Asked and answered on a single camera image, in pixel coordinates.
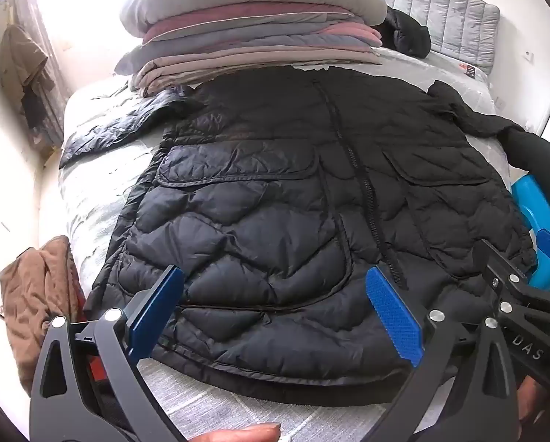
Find grey padded headboard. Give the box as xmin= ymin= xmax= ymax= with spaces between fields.
xmin=339 ymin=0 xmax=501 ymax=77

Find blue plastic stool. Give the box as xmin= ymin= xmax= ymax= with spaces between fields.
xmin=510 ymin=174 xmax=550 ymax=288

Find person's left hand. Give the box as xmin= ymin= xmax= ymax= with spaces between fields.
xmin=201 ymin=422 xmax=282 ymax=442

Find black quilted puffer jacket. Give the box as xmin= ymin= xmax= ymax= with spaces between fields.
xmin=59 ymin=65 xmax=538 ymax=394

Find person's right hand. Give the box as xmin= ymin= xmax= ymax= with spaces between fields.
xmin=516 ymin=371 xmax=549 ymax=429

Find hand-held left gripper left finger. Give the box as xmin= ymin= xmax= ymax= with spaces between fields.
xmin=29 ymin=264 xmax=188 ymax=442

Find hanging brown coat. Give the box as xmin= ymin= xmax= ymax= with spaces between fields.
xmin=1 ymin=23 xmax=57 ymax=102

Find small black jacket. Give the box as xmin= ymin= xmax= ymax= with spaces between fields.
xmin=383 ymin=6 xmax=432 ymax=60

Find brown crumpled cloth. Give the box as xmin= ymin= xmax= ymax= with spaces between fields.
xmin=0 ymin=236 xmax=85 ymax=397

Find stack of folded blankets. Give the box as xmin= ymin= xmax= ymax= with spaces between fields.
xmin=115 ymin=2 xmax=384 ymax=97

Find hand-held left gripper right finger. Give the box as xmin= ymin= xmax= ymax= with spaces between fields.
xmin=364 ymin=266 xmax=531 ymax=442

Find hanging brown clothes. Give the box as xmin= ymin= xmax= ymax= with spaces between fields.
xmin=8 ymin=0 xmax=68 ymax=148

